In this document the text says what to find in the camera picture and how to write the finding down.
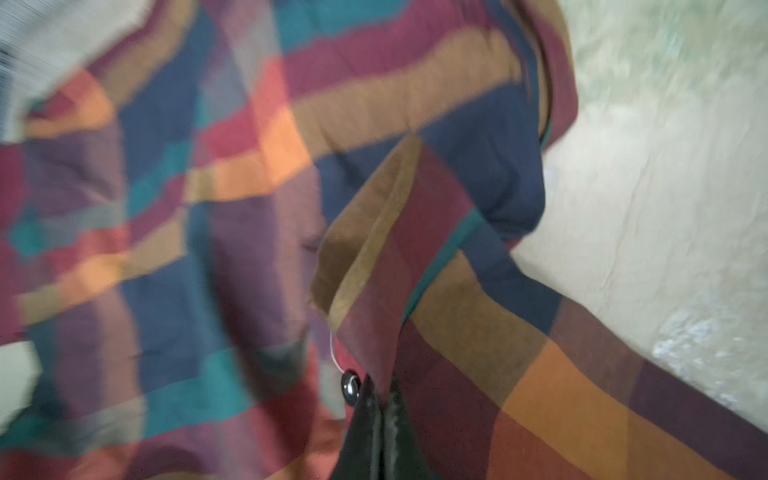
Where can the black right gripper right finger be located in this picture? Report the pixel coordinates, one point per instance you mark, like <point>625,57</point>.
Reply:
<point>401,455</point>

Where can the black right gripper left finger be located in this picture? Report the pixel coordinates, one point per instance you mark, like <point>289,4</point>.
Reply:
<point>361,455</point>

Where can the multicolour plaid long sleeve shirt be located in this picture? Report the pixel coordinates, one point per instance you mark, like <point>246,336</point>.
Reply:
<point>241,203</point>

